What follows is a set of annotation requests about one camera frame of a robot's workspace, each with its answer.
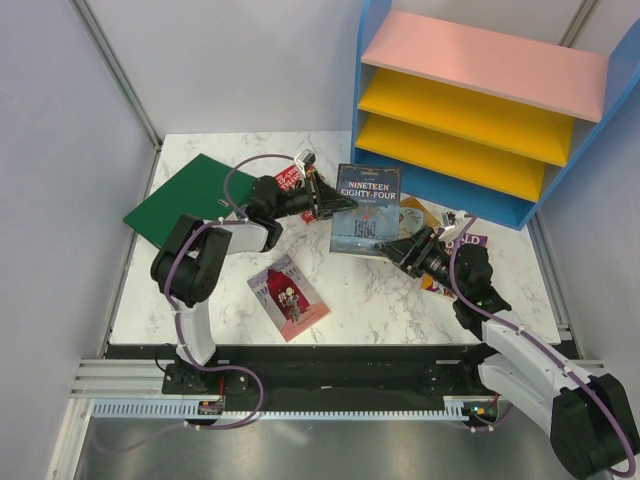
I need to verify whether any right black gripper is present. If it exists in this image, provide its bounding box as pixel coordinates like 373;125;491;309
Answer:
373;225;466;298

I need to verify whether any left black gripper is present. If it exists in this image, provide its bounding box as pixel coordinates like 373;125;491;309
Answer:
272;171;358;221

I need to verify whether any orange Hello book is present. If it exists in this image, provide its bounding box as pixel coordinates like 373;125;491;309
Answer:
398;196;441;239

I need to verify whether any blue Nineteen Eighty-Four book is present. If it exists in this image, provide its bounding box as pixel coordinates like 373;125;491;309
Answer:
329;164;401;259

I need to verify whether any purple Roald Dahl book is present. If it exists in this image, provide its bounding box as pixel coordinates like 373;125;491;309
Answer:
419;229;489;296

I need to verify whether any red Treehouse book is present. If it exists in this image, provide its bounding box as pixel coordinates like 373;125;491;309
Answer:
274;165;315;225

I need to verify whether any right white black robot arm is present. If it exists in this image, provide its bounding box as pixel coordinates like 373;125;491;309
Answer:
375;227;639;479

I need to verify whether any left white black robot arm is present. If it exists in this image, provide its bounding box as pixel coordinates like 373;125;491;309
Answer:
151;171;357;393

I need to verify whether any green lever arch binder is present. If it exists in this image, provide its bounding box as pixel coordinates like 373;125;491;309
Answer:
122;153;261;251

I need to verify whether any red and pink castle book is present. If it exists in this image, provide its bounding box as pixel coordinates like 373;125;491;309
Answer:
247;255;330;342

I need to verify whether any colourful wooden bookshelf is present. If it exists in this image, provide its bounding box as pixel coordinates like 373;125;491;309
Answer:
350;1;639;230

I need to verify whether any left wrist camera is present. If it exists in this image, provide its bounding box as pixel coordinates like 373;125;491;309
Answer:
293;149;316;176

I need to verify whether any white slotted cable duct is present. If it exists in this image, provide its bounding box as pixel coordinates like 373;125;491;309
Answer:
92;399;498;421

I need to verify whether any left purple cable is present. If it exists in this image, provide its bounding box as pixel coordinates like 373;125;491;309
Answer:
92;153;309;456

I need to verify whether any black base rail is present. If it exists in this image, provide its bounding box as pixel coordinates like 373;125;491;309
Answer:
106;344;497;411

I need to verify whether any aluminium corner post right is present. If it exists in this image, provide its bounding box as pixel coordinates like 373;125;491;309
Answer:
558;0;600;48

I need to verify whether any aluminium corner post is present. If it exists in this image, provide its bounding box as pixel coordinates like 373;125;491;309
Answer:
69;0;164;149
558;0;600;48

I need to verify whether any aluminium corner post left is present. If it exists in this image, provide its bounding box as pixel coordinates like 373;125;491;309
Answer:
69;0;164;149

